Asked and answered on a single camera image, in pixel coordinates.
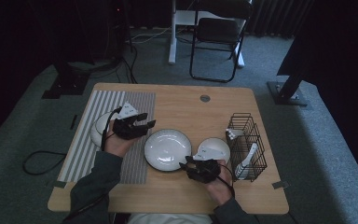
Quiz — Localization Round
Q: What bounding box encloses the white desk frame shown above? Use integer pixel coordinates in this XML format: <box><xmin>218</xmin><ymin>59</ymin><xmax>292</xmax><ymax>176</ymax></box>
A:
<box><xmin>167</xmin><ymin>0</ymin><xmax>246</xmax><ymax>69</ymax></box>

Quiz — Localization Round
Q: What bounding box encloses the person's white clothing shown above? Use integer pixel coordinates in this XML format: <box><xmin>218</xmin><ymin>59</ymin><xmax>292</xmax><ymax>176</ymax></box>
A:
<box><xmin>127</xmin><ymin>213</ymin><xmax>213</xmax><ymax>224</ymax></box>

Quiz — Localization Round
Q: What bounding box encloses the grey tape piece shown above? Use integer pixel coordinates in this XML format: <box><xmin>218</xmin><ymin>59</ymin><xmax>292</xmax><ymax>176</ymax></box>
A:
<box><xmin>271</xmin><ymin>181</ymin><xmax>291</xmax><ymax>190</ymax></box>
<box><xmin>46</xmin><ymin>179</ymin><xmax>67</xmax><ymax>189</ymax></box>

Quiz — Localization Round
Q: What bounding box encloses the white bowl with dark rim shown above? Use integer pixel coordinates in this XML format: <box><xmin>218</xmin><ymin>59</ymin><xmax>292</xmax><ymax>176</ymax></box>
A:
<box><xmin>197</xmin><ymin>137</ymin><xmax>232</xmax><ymax>166</ymax></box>
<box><xmin>94</xmin><ymin>111</ymin><xmax>119</xmax><ymax>136</ymax></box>

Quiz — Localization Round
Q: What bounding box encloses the black wire basket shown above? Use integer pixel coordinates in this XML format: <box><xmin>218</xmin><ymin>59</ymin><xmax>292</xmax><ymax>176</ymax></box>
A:
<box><xmin>226</xmin><ymin>112</ymin><xmax>269</xmax><ymax>183</ymax></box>

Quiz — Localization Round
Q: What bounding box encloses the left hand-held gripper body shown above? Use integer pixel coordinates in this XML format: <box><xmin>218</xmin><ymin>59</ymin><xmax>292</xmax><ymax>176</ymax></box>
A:
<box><xmin>111</xmin><ymin>102</ymin><xmax>148</xmax><ymax>140</ymax></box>

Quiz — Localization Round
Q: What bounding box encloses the person's right hand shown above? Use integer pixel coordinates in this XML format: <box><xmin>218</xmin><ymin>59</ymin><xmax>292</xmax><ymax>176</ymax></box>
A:
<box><xmin>204</xmin><ymin>160</ymin><xmax>236</xmax><ymax>206</ymax></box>

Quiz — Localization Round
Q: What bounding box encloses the white floor cable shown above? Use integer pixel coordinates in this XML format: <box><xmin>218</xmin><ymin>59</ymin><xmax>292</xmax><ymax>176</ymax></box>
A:
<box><xmin>126</xmin><ymin>26</ymin><xmax>172</xmax><ymax>45</ymax></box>

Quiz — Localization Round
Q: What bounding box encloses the dark pleated curtain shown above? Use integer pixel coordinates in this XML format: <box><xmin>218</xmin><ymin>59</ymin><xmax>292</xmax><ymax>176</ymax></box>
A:
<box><xmin>248</xmin><ymin>0</ymin><xmax>313</xmax><ymax>39</ymax></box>

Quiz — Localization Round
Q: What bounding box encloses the black floor cable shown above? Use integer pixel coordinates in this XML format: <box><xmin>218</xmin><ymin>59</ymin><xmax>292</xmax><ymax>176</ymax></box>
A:
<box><xmin>115</xmin><ymin>40</ymin><xmax>139</xmax><ymax>85</ymax></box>

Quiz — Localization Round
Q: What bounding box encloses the black stand with metal foot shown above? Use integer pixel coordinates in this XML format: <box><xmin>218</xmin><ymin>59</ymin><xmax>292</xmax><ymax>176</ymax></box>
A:
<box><xmin>267</xmin><ymin>73</ymin><xmax>310</xmax><ymax>107</ymax></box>

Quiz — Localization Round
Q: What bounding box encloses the black folding chair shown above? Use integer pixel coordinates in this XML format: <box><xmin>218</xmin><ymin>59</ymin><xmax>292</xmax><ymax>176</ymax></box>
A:
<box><xmin>188</xmin><ymin>0</ymin><xmax>255</xmax><ymax>84</ymax></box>

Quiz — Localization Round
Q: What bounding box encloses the person's left hand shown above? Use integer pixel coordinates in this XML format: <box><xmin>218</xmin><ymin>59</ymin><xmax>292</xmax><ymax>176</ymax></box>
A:
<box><xmin>103</xmin><ymin>127</ymin><xmax>139</xmax><ymax>159</ymax></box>

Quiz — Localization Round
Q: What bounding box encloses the black cloth drape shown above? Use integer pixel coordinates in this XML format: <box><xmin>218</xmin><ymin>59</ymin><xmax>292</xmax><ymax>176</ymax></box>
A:
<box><xmin>276</xmin><ymin>0</ymin><xmax>358</xmax><ymax>190</ymax></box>

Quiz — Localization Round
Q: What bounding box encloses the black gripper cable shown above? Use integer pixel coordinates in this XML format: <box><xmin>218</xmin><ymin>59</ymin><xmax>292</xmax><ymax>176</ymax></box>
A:
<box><xmin>22</xmin><ymin>106</ymin><xmax>122</xmax><ymax>222</ymax></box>
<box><xmin>217</xmin><ymin>162</ymin><xmax>236</xmax><ymax>200</ymax></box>

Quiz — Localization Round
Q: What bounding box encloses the white plate with dark rim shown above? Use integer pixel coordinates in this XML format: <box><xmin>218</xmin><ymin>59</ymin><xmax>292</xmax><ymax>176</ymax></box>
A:
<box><xmin>89</xmin><ymin>111</ymin><xmax>119</xmax><ymax>147</ymax></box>
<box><xmin>144</xmin><ymin>129</ymin><xmax>193</xmax><ymax>173</ymax></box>

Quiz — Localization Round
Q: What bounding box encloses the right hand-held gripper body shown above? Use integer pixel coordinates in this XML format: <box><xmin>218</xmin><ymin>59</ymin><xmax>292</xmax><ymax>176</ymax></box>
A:
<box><xmin>187</xmin><ymin>147</ymin><xmax>227</xmax><ymax>184</ymax></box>

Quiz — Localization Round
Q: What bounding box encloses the black stand base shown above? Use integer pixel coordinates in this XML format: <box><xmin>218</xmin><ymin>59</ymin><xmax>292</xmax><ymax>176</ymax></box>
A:
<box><xmin>41</xmin><ymin>60</ymin><xmax>91</xmax><ymax>100</ymax></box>

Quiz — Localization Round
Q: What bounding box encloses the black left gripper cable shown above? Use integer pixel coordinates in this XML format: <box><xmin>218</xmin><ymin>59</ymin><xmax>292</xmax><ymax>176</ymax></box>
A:
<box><xmin>22</xmin><ymin>106</ymin><xmax>122</xmax><ymax>222</ymax></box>

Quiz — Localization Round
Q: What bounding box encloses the white ceramic spoon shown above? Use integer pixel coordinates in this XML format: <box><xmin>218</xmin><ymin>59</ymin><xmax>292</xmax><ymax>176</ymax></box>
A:
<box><xmin>234</xmin><ymin>142</ymin><xmax>259</xmax><ymax>181</ymax></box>

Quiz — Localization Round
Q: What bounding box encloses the grey striped placemat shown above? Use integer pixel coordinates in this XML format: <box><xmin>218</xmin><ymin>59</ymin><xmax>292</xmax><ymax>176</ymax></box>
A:
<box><xmin>57</xmin><ymin>90</ymin><xmax>157</xmax><ymax>185</ymax></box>

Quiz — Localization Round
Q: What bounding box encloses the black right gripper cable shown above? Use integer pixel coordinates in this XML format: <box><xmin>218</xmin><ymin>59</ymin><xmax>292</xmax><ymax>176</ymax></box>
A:
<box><xmin>217</xmin><ymin>162</ymin><xmax>236</xmax><ymax>200</ymax></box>

